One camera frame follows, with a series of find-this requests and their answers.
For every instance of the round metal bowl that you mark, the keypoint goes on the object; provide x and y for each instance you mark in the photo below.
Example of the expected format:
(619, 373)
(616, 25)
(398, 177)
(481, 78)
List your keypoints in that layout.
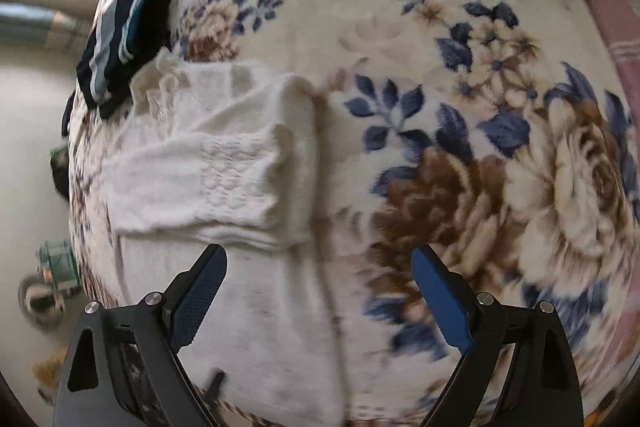
(40, 299)

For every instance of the dark object beside bed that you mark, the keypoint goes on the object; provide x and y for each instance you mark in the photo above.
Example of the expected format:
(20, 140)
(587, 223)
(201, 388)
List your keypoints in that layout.
(61, 167)

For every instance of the green box on floor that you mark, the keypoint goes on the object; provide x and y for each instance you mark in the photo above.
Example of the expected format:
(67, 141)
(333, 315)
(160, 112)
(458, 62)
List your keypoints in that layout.
(57, 264)

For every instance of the grey pipe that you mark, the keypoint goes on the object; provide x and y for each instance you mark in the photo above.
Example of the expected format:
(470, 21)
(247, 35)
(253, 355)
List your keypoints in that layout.
(42, 24)

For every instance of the white knit sweater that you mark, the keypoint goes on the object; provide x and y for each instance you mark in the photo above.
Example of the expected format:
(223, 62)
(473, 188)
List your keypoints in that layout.
(220, 187)

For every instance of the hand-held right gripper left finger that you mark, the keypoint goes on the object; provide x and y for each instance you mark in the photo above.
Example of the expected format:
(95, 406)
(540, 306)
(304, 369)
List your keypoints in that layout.
(200, 294)

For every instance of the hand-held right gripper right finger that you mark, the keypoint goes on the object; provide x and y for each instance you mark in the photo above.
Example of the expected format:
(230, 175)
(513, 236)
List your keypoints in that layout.
(442, 294)

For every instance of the navy striped garment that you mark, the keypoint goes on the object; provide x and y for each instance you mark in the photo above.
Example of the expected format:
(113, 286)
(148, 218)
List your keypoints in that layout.
(125, 42)

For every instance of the floral plush blanket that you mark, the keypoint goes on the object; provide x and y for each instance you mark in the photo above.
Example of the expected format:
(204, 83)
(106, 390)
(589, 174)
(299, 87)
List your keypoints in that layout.
(450, 132)

